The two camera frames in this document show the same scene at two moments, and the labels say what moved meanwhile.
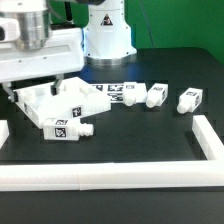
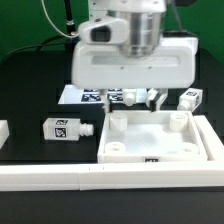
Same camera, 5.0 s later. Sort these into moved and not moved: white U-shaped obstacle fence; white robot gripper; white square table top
Moved: white robot gripper; white square table top
Not moved: white U-shaped obstacle fence
